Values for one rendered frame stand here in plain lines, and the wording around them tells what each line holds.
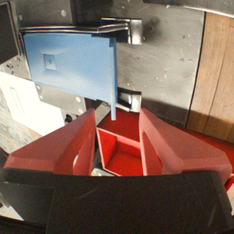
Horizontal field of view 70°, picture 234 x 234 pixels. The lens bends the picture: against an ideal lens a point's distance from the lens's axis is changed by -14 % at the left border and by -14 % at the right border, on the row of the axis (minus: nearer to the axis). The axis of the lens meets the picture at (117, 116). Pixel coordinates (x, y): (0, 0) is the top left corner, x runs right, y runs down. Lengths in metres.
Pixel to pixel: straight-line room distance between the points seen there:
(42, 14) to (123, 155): 0.31
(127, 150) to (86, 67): 0.24
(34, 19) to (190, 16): 0.19
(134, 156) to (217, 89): 0.23
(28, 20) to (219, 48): 0.24
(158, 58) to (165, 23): 0.05
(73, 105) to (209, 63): 0.19
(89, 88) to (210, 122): 0.18
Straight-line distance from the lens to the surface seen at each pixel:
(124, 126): 0.30
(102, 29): 0.18
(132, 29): 0.17
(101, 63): 0.19
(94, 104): 0.27
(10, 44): 0.46
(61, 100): 0.28
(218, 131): 0.31
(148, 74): 0.28
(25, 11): 0.26
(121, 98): 0.21
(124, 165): 0.40
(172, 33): 0.25
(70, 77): 0.23
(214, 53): 0.25
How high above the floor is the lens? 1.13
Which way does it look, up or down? 41 degrees down
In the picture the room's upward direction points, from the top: 140 degrees counter-clockwise
